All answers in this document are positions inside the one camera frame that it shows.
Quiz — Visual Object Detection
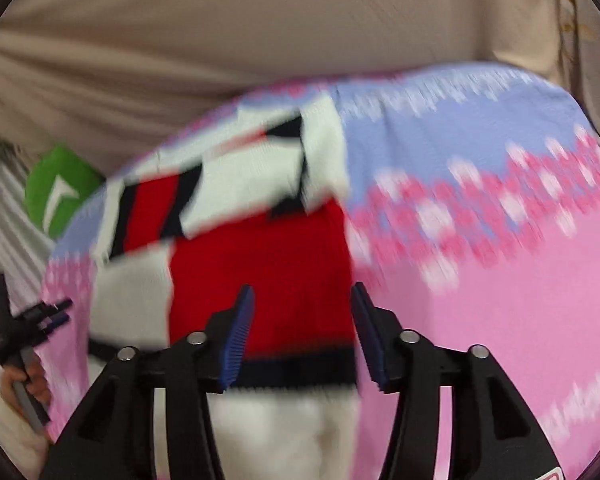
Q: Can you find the person's left hand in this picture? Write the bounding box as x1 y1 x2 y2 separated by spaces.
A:
0 360 52 409

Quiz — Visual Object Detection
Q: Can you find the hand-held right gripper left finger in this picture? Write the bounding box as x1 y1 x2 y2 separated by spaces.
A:
40 284 257 480

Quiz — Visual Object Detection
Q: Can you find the beige draped cloth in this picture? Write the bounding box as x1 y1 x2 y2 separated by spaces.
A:
0 0 600 181

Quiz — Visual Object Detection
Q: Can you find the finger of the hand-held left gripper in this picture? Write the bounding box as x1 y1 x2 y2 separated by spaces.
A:
29 312 72 347
25 298 74 322

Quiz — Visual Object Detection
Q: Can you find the white and red knit sweater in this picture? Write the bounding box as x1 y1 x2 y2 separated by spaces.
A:
87 92 363 480

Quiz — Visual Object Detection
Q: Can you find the green pillow with white mark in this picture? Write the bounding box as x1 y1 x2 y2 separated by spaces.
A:
24 144 106 238

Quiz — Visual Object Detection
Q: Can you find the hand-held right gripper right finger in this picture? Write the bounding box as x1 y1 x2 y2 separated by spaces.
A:
349 282 566 480

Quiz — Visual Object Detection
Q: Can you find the pink and blue floral blanket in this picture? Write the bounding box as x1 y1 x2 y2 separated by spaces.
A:
40 62 600 480

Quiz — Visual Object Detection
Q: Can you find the white satin curtain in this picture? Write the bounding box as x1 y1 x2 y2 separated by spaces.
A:
0 130 57 306

